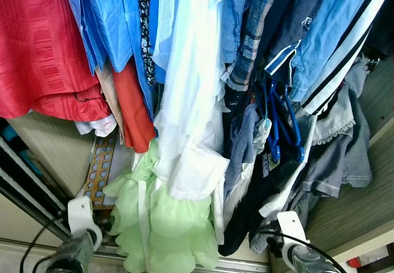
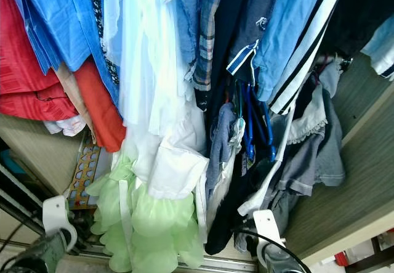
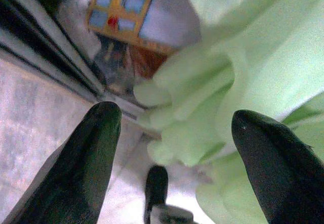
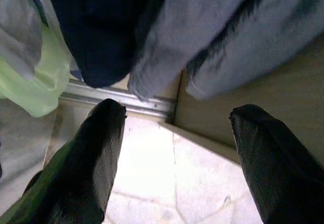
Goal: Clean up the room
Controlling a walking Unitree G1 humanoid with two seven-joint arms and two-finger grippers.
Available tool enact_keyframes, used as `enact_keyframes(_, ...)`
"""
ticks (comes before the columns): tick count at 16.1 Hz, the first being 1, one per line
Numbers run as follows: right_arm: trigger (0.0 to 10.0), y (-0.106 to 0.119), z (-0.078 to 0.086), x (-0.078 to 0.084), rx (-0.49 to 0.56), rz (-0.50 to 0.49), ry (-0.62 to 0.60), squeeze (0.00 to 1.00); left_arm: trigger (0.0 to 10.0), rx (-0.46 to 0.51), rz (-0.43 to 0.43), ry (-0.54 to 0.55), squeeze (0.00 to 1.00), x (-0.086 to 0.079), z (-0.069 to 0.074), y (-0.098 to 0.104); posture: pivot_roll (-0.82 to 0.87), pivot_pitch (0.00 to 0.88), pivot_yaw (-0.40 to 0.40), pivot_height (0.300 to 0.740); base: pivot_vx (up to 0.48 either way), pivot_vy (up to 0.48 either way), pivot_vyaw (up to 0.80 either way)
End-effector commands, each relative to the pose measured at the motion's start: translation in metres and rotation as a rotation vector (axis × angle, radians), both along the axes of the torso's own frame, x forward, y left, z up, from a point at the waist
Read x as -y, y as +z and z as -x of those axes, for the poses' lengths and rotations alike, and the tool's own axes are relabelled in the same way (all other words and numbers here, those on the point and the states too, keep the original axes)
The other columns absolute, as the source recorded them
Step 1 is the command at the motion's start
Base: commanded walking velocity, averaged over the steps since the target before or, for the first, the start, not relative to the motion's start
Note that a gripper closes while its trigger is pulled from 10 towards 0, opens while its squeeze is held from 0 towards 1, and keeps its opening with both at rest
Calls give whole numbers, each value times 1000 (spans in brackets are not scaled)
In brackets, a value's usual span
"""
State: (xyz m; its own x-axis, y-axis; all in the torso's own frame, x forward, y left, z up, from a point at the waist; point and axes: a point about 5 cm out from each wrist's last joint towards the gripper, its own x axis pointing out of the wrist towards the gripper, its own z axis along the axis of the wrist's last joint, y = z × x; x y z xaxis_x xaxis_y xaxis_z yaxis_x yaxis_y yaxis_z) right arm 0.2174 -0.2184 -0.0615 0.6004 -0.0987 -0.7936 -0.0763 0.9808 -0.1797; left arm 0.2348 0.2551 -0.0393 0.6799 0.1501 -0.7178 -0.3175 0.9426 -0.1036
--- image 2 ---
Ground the dark grey jacket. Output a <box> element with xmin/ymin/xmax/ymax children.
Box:
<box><xmin>225</xmin><ymin>0</ymin><xmax>284</xmax><ymax>76</ymax></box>

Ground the wooden wardrobe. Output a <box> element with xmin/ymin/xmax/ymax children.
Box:
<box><xmin>0</xmin><ymin>51</ymin><xmax>394</xmax><ymax>273</ymax></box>

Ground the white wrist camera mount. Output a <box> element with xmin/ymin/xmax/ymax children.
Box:
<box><xmin>42</xmin><ymin>196</ymin><xmax>78</xmax><ymax>249</ymax></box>
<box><xmin>252</xmin><ymin>210</ymin><xmax>285</xmax><ymax>252</ymax></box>

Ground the plaid checked shirt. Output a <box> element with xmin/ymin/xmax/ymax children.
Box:
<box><xmin>191</xmin><ymin>0</ymin><xmax>228</xmax><ymax>92</ymax></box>

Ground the small white cloth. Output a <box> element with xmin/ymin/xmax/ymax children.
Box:
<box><xmin>44</xmin><ymin>114</ymin><xmax>87</xmax><ymax>137</ymax></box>

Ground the white lace garment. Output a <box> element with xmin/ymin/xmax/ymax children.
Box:
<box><xmin>286</xmin><ymin>85</ymin><xmax>328</xmax><ymax>144</ymax></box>

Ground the wardrobe sliding door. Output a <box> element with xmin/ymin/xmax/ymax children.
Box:
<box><xmin>0</xmin><ymin>156</ymin><xmax>50</xmax><ymax>237</ymax></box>

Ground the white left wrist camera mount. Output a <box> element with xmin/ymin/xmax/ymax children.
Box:
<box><xmin>42</xmin><ymin>196</ymin><xmax>78</xmax><ymax>249</ymax></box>

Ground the red hanging garment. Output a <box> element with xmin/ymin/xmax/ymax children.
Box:
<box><xmin>0</xmin><ymin>0</ymin><xmax>79</xmax><ymax>123</ymax></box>

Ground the yellow blue patterned mat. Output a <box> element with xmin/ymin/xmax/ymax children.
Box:
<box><xmin>68</xmin><ymin>144</ymin><xmax>102</xmax><ymax>209</ymax></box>

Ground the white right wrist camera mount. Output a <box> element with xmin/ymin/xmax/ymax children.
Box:
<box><xmin>252</xmin><ymin>210</ymin><xmax>285</xmax><ymax>252</ymax></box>

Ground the orange hanging garment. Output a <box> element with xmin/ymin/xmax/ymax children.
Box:
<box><xmin>74</xmin><ymin>57</ymin><xmax>127</xmax><ymax>153</ymax></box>

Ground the blue denim shirt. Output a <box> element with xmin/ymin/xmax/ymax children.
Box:
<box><xmin>172</xmin><ymin>0</ymin><xmax>204</xmax><ymax>46</ymax></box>

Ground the dark floral hanging garment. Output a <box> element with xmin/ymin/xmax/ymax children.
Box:
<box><xmin>86</xmin><ymin>0</ymin><xmax>121</xmax><ymax>86</ymax></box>

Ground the blue plastic clothes hanger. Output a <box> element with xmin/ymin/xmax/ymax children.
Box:
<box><xmin>240</xmin><ymin>82</ymin><xmax>278</xmax><ymax>163</ymax></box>

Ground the bright blue hanging shirt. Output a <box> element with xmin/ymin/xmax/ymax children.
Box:
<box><xmin>18</xmin><ymin>0</ymin><xmax>121</xmax><ymax>107</ymax></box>

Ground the light blue striped garment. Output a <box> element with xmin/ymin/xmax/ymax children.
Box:
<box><xmin>252</xmin><ymin>0</ymin><xmax>348</xmax><ymax>115</ymax></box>

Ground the beige hanging garment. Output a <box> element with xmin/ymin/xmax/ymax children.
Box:
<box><xmin>55</xmin><ymin>63</ymin><xmax>96</xmax><ymax>141</ymax></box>

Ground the white sheer dress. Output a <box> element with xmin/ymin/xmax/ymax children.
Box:
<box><xmin>102</xmin><ymin>0</ymin><xmax>210</xmax><ymax>201</ymax></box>

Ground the light green tulle dress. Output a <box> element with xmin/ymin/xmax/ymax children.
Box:
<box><xmin>85</xmin><ymin>153</ymin><xmax>207</xmax><ymax>273</ymax></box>

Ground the blue-grey garment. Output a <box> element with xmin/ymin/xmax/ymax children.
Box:
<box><xmin>206</xmin><ymin>104</ymin><xmax>247</xmax><ymax>206</ymax></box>

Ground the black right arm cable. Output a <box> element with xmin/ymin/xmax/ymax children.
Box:
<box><xmin>234</xmin><ymin>229</ymin><xmax>313</xmax><ymax>273</ymax></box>

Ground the grey t-shirt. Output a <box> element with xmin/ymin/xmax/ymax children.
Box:
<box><xmin>271</xmin><ymin>88</ymin><xmax>345</xmax><ymax>224</ymax></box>

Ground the black garment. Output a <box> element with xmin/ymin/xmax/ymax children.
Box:
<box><xmin>204</xmin><ymin>162</ymin><xmax>265</xmax><ymax>255</ymax></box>

